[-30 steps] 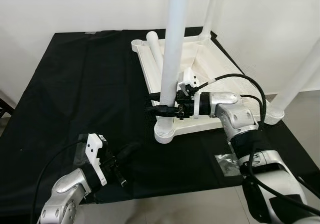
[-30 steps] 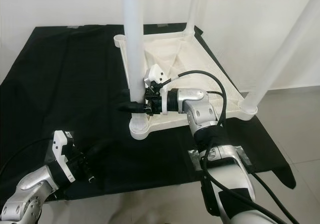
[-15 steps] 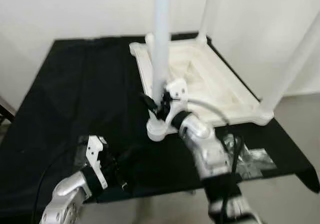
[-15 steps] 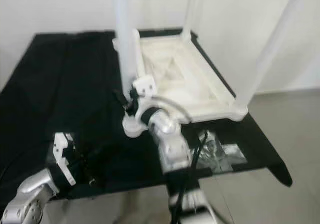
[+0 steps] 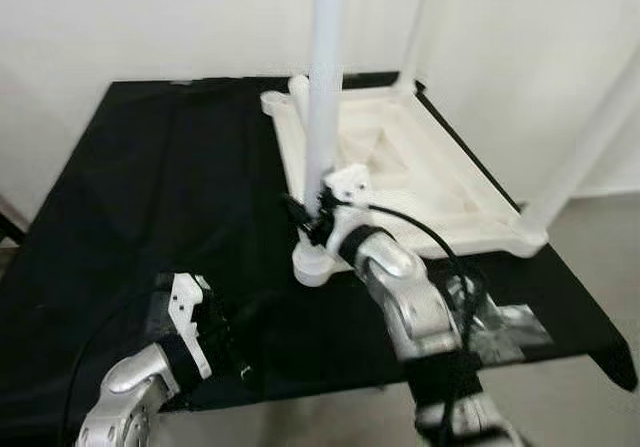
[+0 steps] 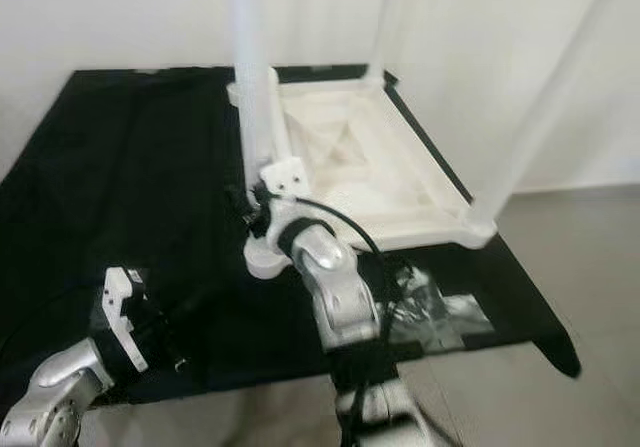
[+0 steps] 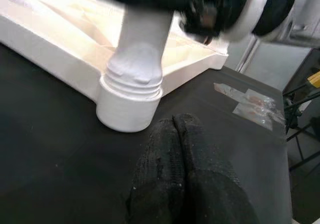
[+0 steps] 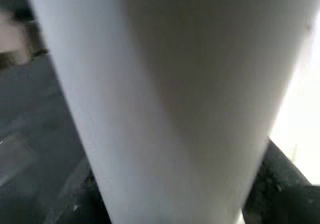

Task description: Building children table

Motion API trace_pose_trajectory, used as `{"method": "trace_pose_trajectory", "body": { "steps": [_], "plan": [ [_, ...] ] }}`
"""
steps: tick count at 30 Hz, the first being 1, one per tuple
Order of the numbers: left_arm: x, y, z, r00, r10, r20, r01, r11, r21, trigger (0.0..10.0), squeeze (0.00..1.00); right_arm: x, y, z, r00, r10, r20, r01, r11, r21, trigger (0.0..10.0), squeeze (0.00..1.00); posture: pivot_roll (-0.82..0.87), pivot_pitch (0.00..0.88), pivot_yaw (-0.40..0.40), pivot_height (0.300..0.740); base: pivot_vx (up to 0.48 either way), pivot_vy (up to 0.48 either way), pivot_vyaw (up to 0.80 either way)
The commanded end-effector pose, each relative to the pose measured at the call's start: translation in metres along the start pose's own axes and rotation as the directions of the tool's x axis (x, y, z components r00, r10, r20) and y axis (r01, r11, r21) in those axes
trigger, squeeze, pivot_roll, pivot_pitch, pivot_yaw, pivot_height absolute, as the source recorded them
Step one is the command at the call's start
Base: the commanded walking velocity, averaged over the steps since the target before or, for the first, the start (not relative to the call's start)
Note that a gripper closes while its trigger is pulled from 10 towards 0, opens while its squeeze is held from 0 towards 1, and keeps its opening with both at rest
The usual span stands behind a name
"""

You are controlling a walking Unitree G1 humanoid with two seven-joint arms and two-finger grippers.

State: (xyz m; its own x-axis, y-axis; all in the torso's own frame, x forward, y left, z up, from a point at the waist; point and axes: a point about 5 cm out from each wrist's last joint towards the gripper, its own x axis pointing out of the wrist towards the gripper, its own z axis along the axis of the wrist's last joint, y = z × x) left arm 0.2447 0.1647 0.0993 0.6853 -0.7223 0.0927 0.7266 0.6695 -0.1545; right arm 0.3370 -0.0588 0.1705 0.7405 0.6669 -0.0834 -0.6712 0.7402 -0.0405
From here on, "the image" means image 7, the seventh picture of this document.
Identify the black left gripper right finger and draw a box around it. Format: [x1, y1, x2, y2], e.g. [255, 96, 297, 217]
[173, 113, 258, 224]

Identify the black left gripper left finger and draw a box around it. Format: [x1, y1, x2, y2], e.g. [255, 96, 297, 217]
[124, 118, 187, 224]

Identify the white plastic table top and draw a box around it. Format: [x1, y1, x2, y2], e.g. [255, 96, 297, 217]
[0, 0, 230, 134]

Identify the clear tape patch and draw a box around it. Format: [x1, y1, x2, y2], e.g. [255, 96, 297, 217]
[213, 82, 285, 131]

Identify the black tablecloth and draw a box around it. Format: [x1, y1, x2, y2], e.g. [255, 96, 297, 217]
[0, 43, 287, 224]

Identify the black metal stand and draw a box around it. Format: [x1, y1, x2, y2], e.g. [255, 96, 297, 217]
[282, 47, 320, 174]

